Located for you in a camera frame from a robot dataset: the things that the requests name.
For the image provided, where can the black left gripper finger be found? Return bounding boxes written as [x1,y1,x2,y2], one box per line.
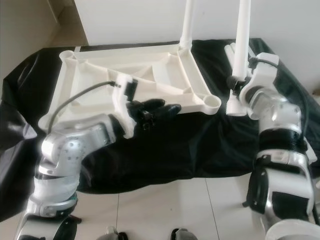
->
[132,98,166,114]
[149,104,182,126]

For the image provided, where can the white plastic table top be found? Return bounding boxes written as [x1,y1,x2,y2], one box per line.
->
[37,42,222,132]

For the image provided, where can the black table cover sheet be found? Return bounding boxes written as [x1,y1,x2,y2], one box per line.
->
[0,37,320,223]

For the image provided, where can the robot right leg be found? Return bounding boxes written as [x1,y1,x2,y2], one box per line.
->
[170,227,202,240]

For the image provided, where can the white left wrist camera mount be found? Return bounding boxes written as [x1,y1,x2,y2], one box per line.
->
[110,75,138,140]

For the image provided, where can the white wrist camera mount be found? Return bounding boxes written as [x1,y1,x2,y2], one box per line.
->
[110,75,138,140]
[239,52,281,108]

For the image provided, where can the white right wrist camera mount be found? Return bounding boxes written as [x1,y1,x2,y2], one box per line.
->
[239,52,281,108]

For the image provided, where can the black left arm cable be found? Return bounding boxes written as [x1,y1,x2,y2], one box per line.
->
[47,80,117,131]

